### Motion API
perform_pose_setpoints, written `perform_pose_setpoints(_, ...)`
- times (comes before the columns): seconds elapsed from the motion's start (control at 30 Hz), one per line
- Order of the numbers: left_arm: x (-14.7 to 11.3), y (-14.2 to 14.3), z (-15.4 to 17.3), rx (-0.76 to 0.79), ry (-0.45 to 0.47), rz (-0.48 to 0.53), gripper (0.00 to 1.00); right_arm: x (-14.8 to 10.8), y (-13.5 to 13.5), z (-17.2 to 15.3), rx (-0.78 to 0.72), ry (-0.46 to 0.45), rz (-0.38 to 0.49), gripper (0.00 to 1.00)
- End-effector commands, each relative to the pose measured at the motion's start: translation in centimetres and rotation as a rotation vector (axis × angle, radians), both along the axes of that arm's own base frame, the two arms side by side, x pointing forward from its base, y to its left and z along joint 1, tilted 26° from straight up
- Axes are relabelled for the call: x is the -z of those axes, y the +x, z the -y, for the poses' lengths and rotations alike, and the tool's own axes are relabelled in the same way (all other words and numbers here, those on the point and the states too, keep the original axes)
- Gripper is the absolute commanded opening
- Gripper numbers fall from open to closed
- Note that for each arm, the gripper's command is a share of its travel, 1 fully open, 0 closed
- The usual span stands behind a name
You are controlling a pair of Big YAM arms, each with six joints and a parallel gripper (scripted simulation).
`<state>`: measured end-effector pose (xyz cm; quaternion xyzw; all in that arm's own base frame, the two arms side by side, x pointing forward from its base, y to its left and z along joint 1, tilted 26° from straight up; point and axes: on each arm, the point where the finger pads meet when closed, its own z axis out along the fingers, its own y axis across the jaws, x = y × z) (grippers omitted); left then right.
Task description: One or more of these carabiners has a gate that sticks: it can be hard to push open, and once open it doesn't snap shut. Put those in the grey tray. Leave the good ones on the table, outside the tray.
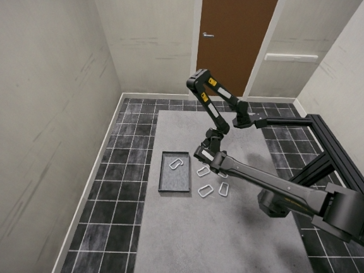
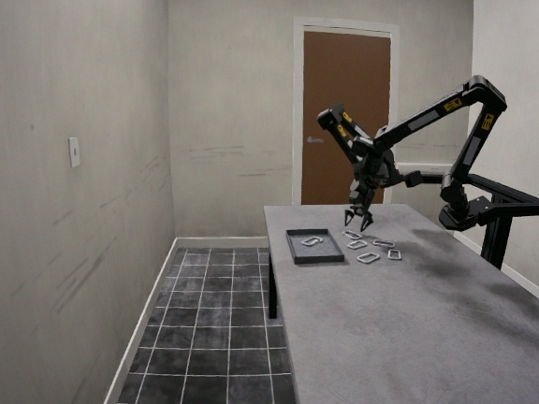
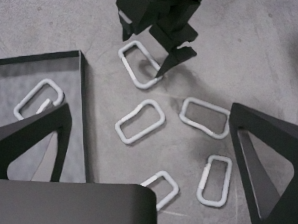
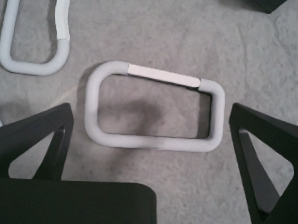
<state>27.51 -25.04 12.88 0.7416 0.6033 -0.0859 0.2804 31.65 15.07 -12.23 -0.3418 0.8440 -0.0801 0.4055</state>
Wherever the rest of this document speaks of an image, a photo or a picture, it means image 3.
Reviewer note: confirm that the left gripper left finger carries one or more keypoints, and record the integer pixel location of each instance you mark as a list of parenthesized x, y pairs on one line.
[(18, 137)]

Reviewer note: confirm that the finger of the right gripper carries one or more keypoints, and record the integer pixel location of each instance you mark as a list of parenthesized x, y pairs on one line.
[(168, 62), (125, 34)]

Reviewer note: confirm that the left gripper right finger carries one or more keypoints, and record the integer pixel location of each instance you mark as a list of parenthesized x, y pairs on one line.
[(261, 194)]

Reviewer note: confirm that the white carabiner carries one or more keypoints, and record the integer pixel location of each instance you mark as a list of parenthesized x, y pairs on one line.
[(226, 183), (170, 180), (33, 92), (148, 56), (208, 105), (146, 131)]

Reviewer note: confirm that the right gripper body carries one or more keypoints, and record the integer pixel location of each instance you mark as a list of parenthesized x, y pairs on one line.
[(169, 41)]

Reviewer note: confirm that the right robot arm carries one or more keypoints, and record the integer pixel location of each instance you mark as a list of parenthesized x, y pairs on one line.
[(137, 15)]

